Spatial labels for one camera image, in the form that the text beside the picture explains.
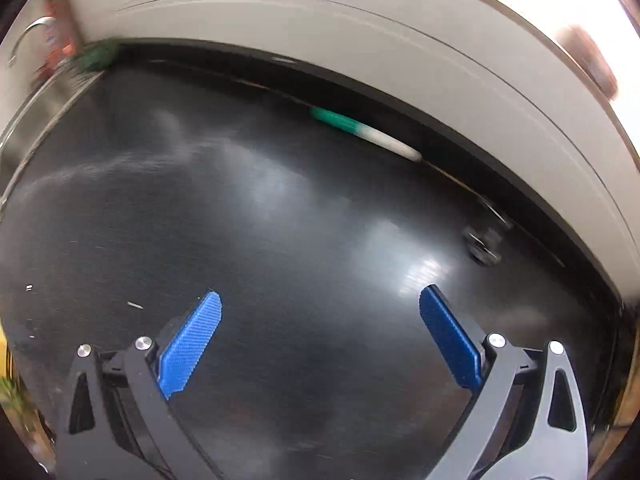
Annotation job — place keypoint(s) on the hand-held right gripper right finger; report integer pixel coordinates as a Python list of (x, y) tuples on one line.
[(450, 340)]

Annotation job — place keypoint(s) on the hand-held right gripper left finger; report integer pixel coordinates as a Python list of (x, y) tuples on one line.
[(192, 345)]

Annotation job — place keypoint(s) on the small metal object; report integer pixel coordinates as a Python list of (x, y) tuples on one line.
[(482, 245)]

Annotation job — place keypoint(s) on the stainless steel sink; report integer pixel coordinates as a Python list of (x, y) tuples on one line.
[(45, 110)]

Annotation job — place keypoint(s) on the green sponge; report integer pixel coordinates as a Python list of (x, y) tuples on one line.
[(95, 57)]

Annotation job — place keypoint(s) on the brown round object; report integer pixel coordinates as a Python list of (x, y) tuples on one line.
[(585, 60)]

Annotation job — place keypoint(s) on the chrome faucet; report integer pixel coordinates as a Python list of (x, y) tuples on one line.
[(30, 32)]

